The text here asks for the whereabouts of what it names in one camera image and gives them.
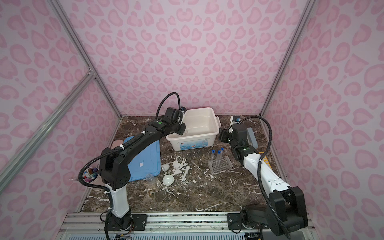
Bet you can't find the blue capped test tube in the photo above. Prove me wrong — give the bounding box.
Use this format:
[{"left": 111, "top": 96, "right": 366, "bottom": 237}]
[
  {"left": 209, "top": 150, "right": 216, "bottom": 168},
  {"left": 220, "top": 147, "right": 224, "bottom": 162},
  {"left": 215, "top": 150, "right": 222, "bottom": 168}
]

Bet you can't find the small white funnel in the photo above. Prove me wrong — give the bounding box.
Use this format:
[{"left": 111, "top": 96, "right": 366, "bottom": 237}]
[{"left": 161, "top": 164, "right": 170, "bottom": 172}]

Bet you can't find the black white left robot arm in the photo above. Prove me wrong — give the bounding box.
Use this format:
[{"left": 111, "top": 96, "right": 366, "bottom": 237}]
[{"left": 78, "top": 92, "right": 187, "bottom": 239}]

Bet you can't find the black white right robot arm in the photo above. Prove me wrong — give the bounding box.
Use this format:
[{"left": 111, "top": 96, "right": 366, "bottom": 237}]
[{"left": 219, "top": 116, "right": 308, "bottom": 240}]

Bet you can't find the clear test tube rack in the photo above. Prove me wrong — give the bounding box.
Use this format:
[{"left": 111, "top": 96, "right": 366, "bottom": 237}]
[{"left": 208, "top": 156, "right": 233, "bottom": 174}]

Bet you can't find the white plastic storage bin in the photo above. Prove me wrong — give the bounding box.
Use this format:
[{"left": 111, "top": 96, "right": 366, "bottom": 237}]
[{"left": 166, "top": 108, "right": 221, "bottom": 151}]

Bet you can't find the yellow calculator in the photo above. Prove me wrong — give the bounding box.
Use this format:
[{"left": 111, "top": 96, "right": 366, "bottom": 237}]
[{"left": 263, "top": 156, "right": 272, "bottom": 169}]

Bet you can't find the blue plastic bin lid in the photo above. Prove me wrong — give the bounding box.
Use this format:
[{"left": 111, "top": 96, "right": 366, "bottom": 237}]
[{"left": 128, "top": 141, "right": 162, "bottom": 182}]

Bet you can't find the white ceramic mortar bowl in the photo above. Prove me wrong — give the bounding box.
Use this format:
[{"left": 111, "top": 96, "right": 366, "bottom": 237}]
[{"left": 162, "top": 175, "right": 175, "bottom": 186}]

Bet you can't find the pink pencil case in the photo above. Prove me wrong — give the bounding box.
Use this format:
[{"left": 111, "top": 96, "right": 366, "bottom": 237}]
[{"left": 111, "top": 140, "right": 124, "bottom": 149}]

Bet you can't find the pink pen holder cup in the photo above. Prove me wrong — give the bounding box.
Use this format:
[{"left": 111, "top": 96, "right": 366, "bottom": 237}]
[{"left": 69, "top": 166, "right": 104, "bottom": 192}]

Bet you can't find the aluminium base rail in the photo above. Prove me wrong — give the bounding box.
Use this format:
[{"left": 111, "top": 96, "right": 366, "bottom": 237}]
[{"left": 55, "top": 211, "right": 319, "bottom": 240}]

